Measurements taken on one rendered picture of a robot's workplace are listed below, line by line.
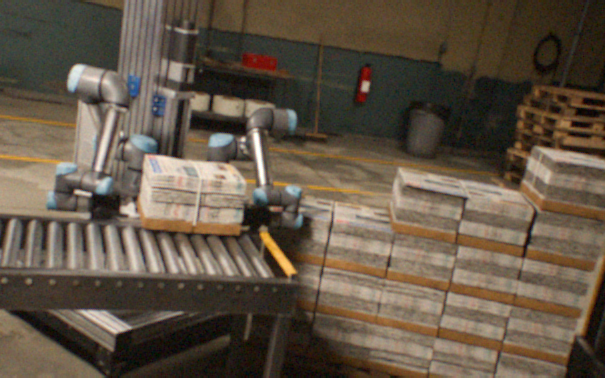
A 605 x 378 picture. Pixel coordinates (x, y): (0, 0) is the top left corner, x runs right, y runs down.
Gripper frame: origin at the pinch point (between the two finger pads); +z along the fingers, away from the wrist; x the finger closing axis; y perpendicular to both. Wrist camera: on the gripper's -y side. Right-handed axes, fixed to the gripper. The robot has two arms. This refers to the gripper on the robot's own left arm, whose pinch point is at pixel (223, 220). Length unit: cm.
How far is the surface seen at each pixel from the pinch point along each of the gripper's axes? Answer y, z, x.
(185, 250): -0.9, 22.9, 40.3
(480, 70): 73, -528, -652
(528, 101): 45, -517, -511
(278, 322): -16, -8, 67
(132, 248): -1, 42, 42
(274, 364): -33, -9, 67
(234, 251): -1.1, 3.7, 37.9
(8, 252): -1, 81, 51
